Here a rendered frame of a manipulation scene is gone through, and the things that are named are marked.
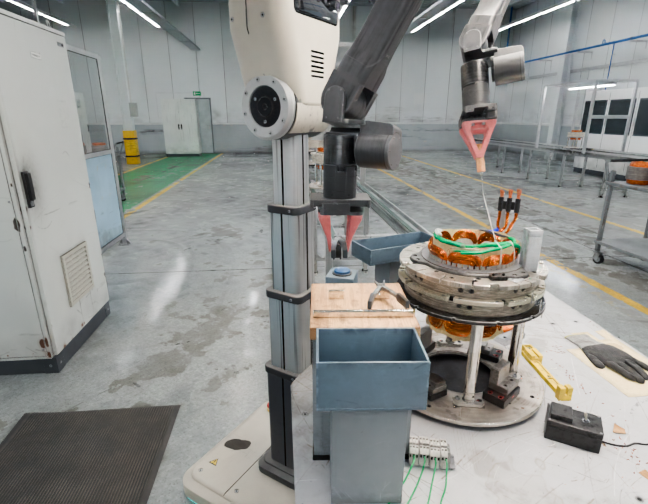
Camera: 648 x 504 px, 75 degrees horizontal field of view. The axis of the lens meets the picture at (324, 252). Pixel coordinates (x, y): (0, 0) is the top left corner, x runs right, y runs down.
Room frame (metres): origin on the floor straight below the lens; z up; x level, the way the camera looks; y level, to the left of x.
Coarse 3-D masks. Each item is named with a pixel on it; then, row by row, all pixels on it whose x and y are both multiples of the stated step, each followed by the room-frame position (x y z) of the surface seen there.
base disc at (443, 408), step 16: (432, 336) 1.08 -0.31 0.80; (432, 352) 1.00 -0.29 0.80; (448, 352) 1.00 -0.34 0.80; (464, 352) 1.00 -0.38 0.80; (528, 368) 0.92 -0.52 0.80; (528, 384) 0.86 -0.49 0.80; (448, 400) 0.80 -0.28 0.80; (512, 400) 0.80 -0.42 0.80; (528, 400) 0.80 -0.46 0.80; (432, 416) 0.75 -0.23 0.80; (448, 416) 0.74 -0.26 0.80; (464, 416) 0.74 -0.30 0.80; (480, 416) 0.74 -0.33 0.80; (496, 416) 0.74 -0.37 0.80; (512, 416) 0.74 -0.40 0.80; (528, 416) 0.75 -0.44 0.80
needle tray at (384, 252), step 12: (360, 240) 1.18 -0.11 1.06; (372, 240) 1.20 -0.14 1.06; (384, 240) 1.22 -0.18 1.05; (396, 240) 1.23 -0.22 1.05; (408, 240) 1.25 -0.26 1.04; (420, 240) 1.27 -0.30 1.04; (360, 252) 1.12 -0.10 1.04; (372, 252) 1.08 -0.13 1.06; (384, 252) 1.09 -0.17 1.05; (396, 252) 1.11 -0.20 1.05; (372, 264) 1.08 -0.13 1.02; (384, 264) 1.14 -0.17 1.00; (396, 264) 1.13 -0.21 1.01; (384, 276) 1.14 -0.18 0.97; (396, 276) 1.13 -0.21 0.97
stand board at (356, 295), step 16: (320, 288) 0.81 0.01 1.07; (336, 288) 0.81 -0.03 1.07; (352, 288) 0.81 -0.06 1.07; (368, 288) 0.81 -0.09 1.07; (400, 288) 0.81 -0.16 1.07; (320, 304) 0.74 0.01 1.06; (336, 304) 0.74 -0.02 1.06; (352, 304) 0.74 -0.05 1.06; (384, 304) 0.74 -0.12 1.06; (400, 304) 0.74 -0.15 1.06; (320, 320) 0.67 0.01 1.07; (336, 320) 0.67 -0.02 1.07; (352, 320) 0.67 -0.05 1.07; (368, 320) 0.67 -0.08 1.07; (384, 320) 0.67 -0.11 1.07; (400, 320) 0.67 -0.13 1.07; (416, 320) 0.67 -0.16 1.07
